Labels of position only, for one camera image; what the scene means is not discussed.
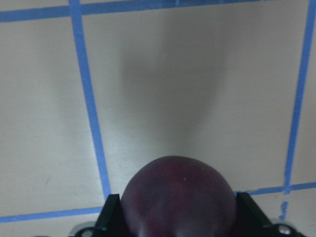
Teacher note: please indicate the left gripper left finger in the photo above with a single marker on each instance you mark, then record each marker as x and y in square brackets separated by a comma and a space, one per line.
[110, 221]

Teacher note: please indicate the dark purple apple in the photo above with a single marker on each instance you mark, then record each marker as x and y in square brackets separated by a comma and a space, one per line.
[179, 197]

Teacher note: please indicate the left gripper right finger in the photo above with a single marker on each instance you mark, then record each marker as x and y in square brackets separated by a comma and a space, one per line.
[251, 220]

